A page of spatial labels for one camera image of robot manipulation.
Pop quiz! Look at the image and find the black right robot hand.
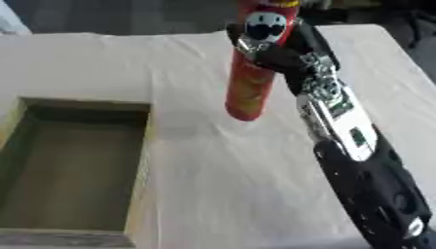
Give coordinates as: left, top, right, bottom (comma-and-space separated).
225, 18, 341, 97

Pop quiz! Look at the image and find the red cylindrical can bottle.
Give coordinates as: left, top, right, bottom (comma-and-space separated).
223, 0, 304, 123

